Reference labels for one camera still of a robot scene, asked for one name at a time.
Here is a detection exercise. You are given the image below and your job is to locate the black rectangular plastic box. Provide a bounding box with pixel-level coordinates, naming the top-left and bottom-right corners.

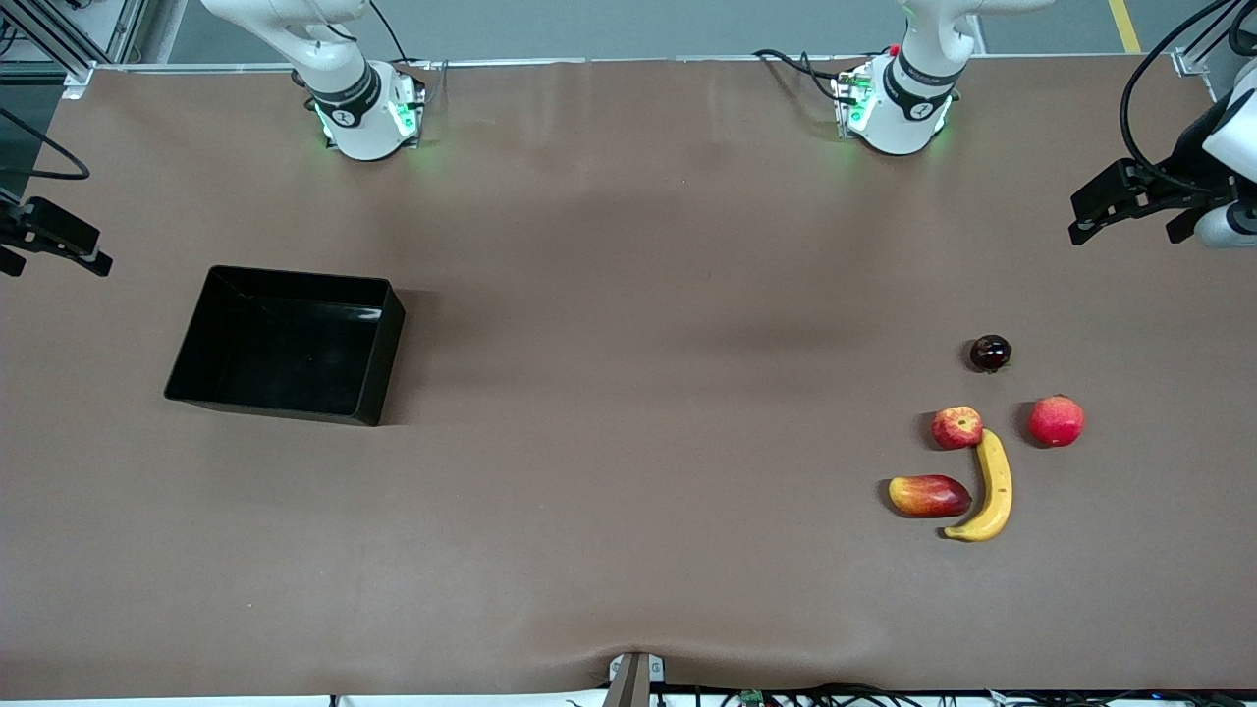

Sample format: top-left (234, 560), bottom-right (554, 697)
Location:
top-left (164, 264), bottom-right (407, 427)

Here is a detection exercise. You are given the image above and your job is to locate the small red yellow apple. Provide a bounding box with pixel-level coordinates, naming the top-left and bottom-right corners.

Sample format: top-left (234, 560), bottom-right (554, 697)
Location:
top-left (931, 406), bottom-right (985, 451)

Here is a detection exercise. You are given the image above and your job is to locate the yellow banana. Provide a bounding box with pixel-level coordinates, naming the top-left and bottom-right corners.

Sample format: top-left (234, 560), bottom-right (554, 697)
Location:
top-left (943, 427), bottom-right (1013, 543)

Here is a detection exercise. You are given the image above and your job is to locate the red round apple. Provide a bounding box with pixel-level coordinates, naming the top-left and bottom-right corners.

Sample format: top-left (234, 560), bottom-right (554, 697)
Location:
top-left (1028, 395), bottom-right (1086, 449)

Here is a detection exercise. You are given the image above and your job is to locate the yellow floor marking tape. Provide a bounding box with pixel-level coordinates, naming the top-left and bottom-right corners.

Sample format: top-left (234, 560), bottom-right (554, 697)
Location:
top-left (1108, 0), bottom-right (1145, 55)

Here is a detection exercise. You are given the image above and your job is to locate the red yellow mango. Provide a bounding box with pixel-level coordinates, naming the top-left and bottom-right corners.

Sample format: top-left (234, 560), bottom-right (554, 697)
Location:
top-left (889, 474), bottom-right (973, 518)

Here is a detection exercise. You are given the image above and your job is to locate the brown table cover mat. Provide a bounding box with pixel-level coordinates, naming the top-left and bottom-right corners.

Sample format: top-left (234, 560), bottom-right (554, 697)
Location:
top-left (0, 54), bottom-right (1257, 700)

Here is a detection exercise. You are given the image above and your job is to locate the aluminium frame profile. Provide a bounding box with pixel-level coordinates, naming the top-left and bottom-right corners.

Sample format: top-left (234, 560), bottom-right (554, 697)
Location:
top-left (0, 0), bottom-right (148, 99)
top-left (1174, 0), bottom-right (1257, 80)

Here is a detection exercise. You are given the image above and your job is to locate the black left arm base cable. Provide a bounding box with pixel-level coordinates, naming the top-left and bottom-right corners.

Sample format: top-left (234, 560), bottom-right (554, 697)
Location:
top-left (753, 49), bottom-right (846, 104)

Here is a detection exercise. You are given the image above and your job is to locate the black arm base cable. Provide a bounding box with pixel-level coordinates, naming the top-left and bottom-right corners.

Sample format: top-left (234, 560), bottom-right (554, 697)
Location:
top-left (753, 49), bottom-right (846, 104)
top-left (365, 0), bottom-right (438, 70)

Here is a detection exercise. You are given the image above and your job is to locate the black right arm base cable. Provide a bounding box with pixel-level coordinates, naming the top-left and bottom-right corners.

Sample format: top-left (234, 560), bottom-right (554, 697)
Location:
top-left (365, 0), bottom-right (438, 70)

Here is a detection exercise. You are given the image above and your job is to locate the grey metal camera bracket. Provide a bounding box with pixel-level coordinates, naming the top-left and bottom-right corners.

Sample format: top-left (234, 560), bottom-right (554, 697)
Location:
top-left (607, 651), bottom-right (666, 707)

